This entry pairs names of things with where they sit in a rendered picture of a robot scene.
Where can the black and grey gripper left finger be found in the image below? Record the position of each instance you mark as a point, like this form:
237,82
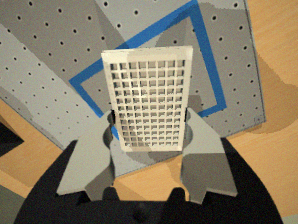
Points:
79,175

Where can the blue tape outline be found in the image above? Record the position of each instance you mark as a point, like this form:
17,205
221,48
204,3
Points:
189,9

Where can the cream well plate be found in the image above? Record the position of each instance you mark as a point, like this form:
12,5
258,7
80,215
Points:
142,87

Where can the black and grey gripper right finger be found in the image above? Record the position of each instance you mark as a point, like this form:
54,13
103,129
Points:
217,176

